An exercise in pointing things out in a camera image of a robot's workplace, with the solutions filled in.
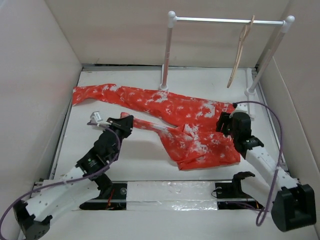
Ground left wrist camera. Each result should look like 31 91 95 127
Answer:
90 111 103 123

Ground white clothes rack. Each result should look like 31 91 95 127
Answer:
158 10 296 119

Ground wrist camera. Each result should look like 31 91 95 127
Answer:
90 111 103 123
232 102 249 114

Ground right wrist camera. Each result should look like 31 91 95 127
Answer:
232 102 249 114

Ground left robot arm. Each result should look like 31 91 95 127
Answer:
13 112 134 240

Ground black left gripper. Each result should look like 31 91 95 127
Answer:
102 115 133 161

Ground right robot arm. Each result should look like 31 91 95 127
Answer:
216 111 317 232

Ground orange white tie-dye trousers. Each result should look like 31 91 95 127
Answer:
72 83 241 170

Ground wooden clothes hanger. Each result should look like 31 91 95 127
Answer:
226 15 255 88

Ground white foam board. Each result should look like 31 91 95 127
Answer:
44 181 318 240

